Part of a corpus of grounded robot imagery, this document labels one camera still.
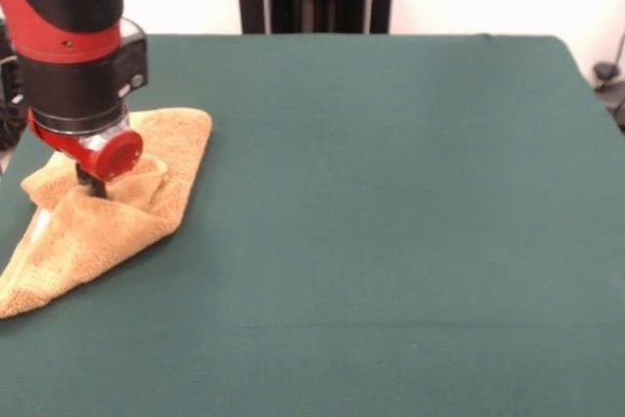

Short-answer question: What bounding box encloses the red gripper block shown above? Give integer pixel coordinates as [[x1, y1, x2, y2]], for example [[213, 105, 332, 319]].
[[27, 109, 146, 201]]

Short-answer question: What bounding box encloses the tan terry towel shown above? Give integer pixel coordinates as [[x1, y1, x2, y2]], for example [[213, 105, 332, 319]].
[[0, 106, 215, 319]]

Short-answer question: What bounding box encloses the black device with cable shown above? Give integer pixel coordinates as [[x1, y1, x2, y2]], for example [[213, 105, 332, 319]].
[[593, 61, 625, 133]]

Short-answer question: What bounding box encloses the dark green tablecloth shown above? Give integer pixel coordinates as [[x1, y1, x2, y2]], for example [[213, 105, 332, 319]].
[[0, 33, 625, 417]]

